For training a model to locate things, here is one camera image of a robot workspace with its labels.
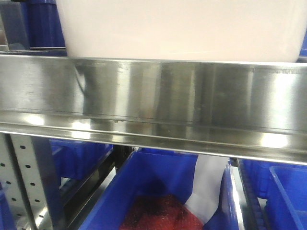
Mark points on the white lidded plastic bin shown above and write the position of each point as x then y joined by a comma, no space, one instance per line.
207,30

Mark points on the blue bin centre lower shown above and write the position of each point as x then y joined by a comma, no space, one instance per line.
154,172

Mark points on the blue bin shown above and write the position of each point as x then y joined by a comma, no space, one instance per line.
154,172
284,187
42,23
303,53
75,159

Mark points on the blue bin lower left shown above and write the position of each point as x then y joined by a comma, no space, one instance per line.
75,159

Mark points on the stainless steel shelf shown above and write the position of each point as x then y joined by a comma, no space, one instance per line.
252,110

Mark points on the perforated steel shelf upright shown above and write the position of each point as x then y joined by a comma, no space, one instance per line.
22,178

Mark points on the blue bin upper left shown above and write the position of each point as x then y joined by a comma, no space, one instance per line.
42,23

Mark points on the blue bin lower right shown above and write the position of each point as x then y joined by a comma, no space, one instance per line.
284,187

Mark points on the blue bin upper right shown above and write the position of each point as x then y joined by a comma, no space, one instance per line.
303,53

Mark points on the red mesh bag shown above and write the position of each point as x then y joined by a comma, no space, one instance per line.
159,213

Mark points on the white paper sheet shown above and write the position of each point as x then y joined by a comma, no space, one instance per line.
204,199

